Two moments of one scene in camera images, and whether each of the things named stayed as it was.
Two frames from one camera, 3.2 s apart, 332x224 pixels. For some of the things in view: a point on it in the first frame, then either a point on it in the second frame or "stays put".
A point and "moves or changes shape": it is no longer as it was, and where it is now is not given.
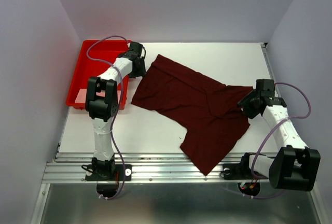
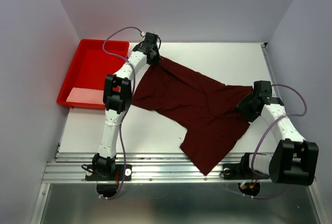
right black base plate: (235, 171) stays put
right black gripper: (244, 102) stays put
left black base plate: (108, 172) stays put
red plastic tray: (95, 56) moves or changes shape
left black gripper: (142, 72) -> (155, 60)
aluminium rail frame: (165, 190) stays put
